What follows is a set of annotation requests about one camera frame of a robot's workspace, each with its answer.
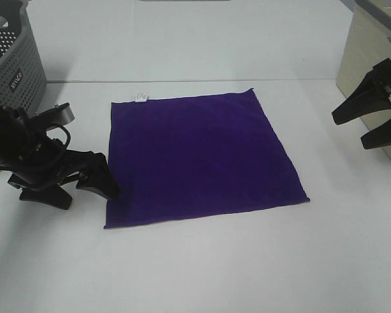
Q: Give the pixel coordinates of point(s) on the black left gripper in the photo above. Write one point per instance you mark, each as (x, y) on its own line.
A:
(45, 161)

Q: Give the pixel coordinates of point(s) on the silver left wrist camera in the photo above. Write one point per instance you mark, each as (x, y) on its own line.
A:
(59, 115)

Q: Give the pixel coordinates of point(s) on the beige plastic bin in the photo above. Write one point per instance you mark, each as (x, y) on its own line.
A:
(368, 43)

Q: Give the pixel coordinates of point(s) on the purple towel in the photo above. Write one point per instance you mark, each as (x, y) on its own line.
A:
(191, 157)

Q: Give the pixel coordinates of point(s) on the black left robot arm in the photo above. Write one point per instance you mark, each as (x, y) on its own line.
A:
(11, 138)

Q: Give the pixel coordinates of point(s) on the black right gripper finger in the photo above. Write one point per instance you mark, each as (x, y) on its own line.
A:
(378, 137)
(371, 95)

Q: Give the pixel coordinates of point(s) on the grey perforated laundry basket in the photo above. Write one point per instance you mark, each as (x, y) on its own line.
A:
(22, 77)

